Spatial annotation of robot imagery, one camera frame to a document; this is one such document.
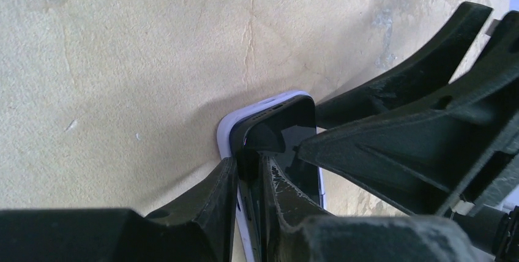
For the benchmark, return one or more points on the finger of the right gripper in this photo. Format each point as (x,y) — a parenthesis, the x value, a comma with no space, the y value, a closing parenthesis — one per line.
(427,70)
(461,139)

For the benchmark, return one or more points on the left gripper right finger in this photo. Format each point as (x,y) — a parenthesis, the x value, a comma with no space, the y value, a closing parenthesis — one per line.
(295,228)

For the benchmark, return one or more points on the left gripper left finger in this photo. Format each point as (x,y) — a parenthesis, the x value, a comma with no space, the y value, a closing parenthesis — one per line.
(196,226)

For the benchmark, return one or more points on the lavender phone case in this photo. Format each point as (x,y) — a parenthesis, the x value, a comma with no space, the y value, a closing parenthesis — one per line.
(248,209)

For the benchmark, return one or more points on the black phone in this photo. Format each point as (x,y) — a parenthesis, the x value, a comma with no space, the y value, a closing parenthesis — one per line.
(275,127)

